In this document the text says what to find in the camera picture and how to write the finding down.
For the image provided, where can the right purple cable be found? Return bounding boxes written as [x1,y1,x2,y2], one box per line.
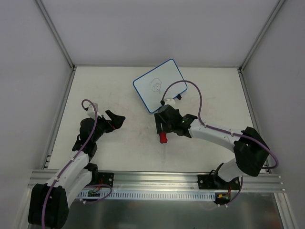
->
[161,80,279,169]

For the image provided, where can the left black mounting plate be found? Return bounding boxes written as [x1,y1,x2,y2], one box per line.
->
[98,172,114,187]

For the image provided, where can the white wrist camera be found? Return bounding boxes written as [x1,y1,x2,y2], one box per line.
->
[87,103,99,119]
[160,98,176,106]

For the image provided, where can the red bone-shaped eraser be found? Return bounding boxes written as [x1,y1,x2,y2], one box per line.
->
[159,131,168,144]

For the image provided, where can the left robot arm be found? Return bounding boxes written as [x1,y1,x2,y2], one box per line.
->
[28,110,126,229]

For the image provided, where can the left aluminium frame post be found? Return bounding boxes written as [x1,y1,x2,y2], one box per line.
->
[34,0,75,70]

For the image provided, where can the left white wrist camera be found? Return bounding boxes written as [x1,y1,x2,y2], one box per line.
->
[87,103,99,119]

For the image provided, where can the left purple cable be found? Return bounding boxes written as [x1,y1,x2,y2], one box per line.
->
[41,99,99,228]

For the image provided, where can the black mounting plate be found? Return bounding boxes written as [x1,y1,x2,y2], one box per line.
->
[98,172,114,187]
[197,174,240,190]

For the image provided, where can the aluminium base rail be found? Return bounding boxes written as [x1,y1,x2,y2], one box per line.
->
[27,169,285,191]

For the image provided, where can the aluminium frame post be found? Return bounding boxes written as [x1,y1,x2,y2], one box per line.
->
[238,0,286,72]
[34,0,75,70]

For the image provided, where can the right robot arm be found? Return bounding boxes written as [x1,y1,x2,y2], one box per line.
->
[154,104,269,189]

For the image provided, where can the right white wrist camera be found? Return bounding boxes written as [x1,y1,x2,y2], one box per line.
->
[160,98,176,106]

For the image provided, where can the right aluminium frame post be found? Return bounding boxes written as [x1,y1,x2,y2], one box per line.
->
[238,0,286,72]

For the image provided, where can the blue framed whiteboard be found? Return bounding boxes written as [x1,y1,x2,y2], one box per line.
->
[132,59,188,114]

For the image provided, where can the white slotted cable duct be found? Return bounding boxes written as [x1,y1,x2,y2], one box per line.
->
[77,189,216,202]

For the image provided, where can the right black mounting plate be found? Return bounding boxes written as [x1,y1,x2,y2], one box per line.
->
[197,174,240,190]

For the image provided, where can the purple cable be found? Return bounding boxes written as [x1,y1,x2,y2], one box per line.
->
[41,99,99,228]
[161,80,279,169]

